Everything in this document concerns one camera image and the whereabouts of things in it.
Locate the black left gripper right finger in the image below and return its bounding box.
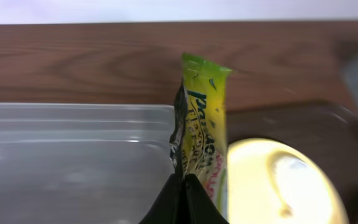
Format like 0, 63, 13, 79
185, 174, 229, 224

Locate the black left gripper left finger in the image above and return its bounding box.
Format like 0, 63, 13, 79
140, 174, 186, 224

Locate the yellow plate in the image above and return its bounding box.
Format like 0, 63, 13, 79
227, 138, 349, 224

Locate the yellow green snack wrapper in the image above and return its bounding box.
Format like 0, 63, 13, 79
169, 52, 232, 218

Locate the clear plastic waste bin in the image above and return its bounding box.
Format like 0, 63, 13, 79
0, 103, 175, 223

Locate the brown serving tray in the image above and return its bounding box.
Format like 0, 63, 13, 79
226, 101, 358, 223

